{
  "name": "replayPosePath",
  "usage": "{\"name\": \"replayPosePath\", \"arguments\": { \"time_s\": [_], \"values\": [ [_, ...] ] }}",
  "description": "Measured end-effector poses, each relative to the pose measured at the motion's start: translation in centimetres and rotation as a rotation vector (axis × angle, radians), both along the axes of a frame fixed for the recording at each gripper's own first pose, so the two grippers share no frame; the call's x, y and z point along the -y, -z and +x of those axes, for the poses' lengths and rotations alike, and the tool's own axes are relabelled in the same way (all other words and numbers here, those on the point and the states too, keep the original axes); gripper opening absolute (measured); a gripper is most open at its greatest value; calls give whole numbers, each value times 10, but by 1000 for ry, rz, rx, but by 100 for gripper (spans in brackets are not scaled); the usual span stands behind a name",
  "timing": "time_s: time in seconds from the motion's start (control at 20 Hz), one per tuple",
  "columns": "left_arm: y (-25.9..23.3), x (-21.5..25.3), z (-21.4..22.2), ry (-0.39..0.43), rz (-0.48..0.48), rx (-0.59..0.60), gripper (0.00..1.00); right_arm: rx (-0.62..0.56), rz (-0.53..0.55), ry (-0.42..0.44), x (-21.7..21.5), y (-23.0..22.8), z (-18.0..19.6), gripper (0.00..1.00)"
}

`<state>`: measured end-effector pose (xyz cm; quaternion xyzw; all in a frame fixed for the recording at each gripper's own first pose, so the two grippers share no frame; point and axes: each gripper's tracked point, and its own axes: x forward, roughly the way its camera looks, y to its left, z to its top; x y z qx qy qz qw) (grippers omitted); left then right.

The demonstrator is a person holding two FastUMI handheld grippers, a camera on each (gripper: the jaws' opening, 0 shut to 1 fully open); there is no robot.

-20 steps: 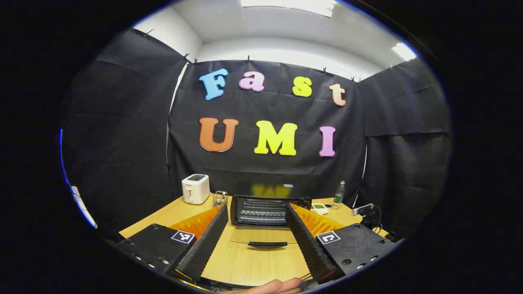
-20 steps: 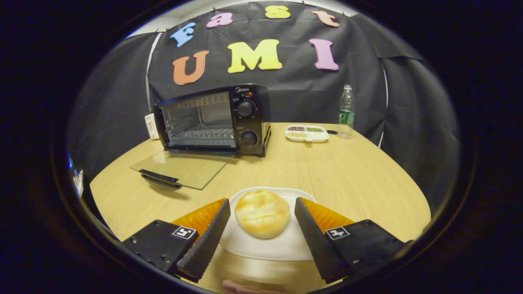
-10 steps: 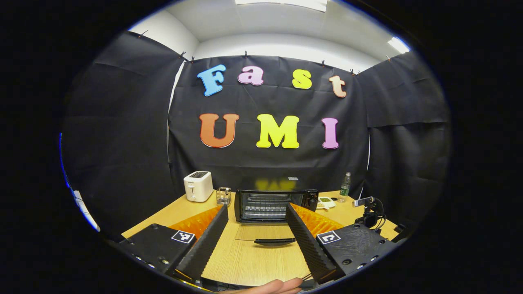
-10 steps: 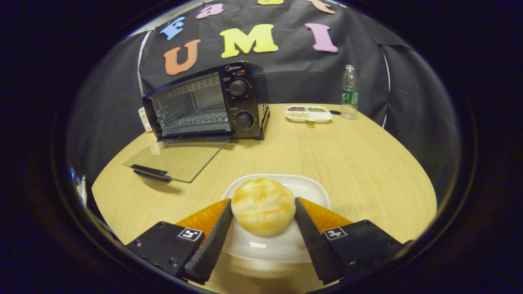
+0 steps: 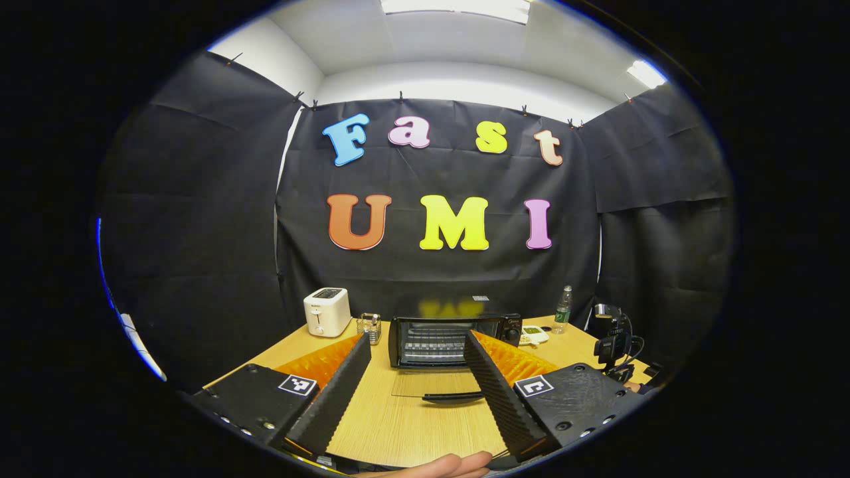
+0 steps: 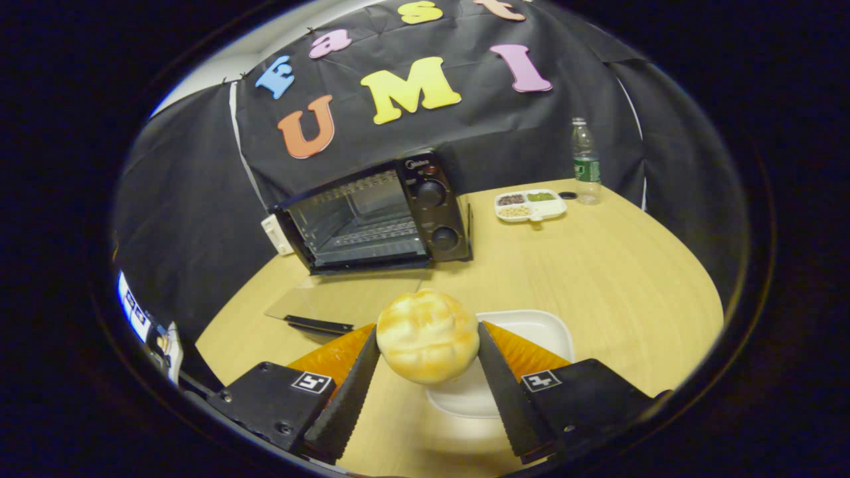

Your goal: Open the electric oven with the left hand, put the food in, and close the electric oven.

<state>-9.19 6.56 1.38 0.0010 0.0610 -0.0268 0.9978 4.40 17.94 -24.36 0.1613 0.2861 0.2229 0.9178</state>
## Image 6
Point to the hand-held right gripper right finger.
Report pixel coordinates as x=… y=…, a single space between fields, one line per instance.
x=508 y=405

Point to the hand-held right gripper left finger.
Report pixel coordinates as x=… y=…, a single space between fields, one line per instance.
x=345 y=411

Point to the golden bread bun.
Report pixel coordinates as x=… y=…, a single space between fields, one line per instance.
x=428 y=338

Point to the black electric oven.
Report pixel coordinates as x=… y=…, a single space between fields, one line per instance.
x=438 y=212

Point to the white square plate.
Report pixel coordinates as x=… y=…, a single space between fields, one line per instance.
x=531 y=328

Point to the white toaster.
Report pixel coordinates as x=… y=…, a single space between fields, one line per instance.
x=275 y=236

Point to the white divided snack tray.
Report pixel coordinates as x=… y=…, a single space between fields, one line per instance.
x=531 y=206

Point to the blue and white banner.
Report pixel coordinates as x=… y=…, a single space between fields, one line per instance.
x=133 y=309

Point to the clear plastic water bottle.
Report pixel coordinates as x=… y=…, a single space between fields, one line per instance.
x=586 y=166

